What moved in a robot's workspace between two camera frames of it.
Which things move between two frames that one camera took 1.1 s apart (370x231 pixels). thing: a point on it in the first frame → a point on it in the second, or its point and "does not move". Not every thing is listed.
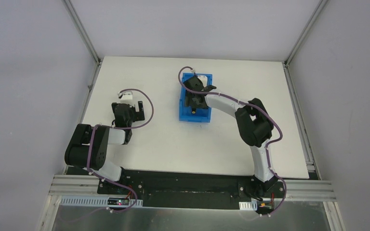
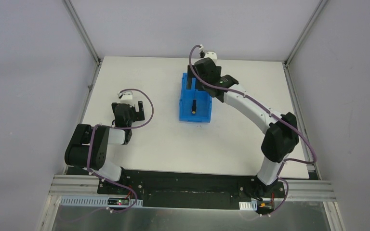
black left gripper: x=133 y=115 does not move
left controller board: x=118 y=201 does not move
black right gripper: x=193 y=100 → x=191 y=79
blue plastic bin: x=202 y=115 does not move
